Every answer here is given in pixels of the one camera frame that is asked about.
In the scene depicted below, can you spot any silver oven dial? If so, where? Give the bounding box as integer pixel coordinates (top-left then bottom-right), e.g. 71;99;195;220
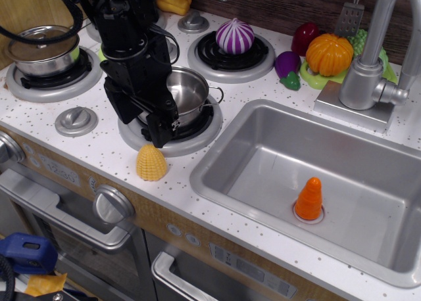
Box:
93;184;135;224
0;131;26;164

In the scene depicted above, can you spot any front left stove burner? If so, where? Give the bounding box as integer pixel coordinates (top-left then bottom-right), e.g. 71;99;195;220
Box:
6;48;102;103

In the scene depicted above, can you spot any silver dishwasher door handle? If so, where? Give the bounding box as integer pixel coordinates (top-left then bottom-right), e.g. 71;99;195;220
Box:
151;251;228;300

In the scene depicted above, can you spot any yellow tape piece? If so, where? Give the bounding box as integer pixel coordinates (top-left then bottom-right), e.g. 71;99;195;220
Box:
24;273;67;297

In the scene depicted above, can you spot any silver oven dial left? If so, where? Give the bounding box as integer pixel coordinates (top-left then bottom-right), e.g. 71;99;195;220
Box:
0;131;26;164

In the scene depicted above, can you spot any silver toy faucet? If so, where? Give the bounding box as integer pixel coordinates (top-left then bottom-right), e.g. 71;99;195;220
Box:
314;0;420;133

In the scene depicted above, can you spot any green toy lettuce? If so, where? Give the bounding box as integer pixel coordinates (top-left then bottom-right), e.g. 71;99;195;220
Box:
347;29;397;84

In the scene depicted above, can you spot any grey stovetop knob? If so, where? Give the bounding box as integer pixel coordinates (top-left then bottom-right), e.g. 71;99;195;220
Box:
178;10;209;34
55;106;98;137

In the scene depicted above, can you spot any grey stovetop knob back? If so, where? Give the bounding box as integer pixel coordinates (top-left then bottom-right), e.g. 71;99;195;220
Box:
178;10;209;34

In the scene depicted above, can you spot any black cable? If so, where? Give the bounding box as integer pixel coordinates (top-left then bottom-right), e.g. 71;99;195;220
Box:
0;254;16;301

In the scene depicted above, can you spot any blue clamp tool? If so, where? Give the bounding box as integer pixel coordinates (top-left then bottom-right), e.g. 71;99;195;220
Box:
1;233;58;275

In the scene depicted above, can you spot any grey stovetop knob front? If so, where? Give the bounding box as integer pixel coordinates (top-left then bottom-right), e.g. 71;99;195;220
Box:
55;106;98;137

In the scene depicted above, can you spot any back right stove burner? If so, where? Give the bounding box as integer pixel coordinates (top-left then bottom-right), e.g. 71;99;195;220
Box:
187;32;275;84

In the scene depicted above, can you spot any light green toy cutting board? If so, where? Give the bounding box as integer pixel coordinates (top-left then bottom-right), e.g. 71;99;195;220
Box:
299;60;348;90

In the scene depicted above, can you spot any yellow toy bell pepper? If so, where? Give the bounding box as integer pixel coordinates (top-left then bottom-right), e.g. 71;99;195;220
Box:
156;0;192;16

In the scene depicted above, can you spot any silver oven dial right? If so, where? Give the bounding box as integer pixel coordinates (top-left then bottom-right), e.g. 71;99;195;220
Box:
93;184;135;224

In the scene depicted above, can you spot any back left stove burner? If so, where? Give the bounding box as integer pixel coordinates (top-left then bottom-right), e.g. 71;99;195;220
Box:
86;18;102;43

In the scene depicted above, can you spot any front centre stove burner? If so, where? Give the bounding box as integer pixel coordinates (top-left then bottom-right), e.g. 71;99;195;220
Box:
118;95;223;158

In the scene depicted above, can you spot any yellow toy corn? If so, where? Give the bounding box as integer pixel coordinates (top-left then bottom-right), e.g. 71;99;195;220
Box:
136;144;167;181

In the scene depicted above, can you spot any stove burner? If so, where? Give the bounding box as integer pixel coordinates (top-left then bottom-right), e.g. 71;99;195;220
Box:
6;48;102;103
86;18;102;43
118;95;223;158
187;32;275;84

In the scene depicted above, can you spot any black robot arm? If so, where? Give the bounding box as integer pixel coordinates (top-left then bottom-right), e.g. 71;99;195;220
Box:
62;0;178;148

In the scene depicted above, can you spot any steel pot with lid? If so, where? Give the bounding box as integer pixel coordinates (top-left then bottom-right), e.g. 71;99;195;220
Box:
5;25;80;77

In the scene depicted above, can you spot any silver oven door handle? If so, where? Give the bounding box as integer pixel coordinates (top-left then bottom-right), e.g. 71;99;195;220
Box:
1;169;131;254

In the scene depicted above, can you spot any grey toy sink basin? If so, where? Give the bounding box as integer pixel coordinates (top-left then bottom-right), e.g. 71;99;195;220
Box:
190;100;420;289

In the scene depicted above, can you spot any orange toy pumpkin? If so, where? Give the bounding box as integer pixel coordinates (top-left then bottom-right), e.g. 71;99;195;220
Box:
305;34;354;77

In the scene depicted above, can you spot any green toy plate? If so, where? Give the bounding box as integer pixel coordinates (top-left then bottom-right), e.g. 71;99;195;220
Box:
98;45;106;62

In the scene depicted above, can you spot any dark red toy pepper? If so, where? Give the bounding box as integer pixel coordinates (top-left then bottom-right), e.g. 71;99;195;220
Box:
291;22;320;57

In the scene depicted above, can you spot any purple toy eggplant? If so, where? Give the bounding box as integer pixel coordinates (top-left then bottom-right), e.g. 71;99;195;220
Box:
274;51;301;91

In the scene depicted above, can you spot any purple white toy onion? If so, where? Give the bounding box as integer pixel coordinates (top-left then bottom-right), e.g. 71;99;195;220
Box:
216;18;255;55

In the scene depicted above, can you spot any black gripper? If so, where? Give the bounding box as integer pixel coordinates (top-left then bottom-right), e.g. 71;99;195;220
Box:
101;34;180;148

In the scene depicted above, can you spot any orange toy carrot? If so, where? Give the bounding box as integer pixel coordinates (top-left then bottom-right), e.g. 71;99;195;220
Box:
294;177;322;221

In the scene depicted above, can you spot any grey toy spatula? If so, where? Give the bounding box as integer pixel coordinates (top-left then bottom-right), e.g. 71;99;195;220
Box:
334;0;365;37

